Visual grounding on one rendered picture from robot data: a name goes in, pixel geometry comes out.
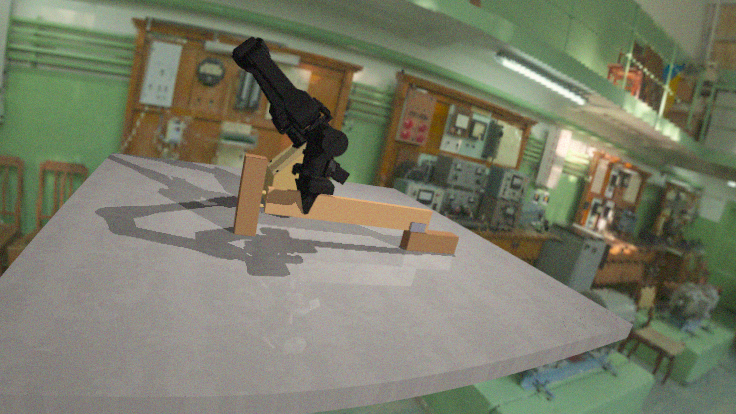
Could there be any long wooden rail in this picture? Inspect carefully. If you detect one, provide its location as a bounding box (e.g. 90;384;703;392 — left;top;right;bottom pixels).
264;187;432;233

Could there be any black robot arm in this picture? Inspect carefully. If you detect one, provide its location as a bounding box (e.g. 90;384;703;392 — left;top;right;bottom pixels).
232;37;350;185

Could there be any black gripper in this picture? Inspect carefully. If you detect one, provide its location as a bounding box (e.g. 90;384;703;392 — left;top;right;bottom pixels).
291;146;335;214

